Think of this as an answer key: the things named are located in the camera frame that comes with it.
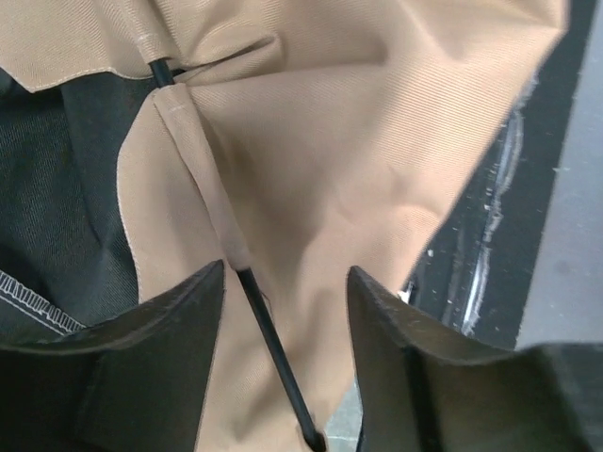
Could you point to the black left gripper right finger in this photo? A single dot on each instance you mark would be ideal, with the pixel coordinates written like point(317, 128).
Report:
point(426, 387)

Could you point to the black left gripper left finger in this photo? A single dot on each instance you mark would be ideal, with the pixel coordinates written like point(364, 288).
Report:
point(136, 382)

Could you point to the black tent pole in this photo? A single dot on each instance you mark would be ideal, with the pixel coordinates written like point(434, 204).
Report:
point(181, 117)

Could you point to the tan pet tent fabric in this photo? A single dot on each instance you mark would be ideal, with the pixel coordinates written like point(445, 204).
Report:
point(343, 132)

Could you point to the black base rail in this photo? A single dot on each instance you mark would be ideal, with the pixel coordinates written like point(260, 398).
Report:
point(475, 274)

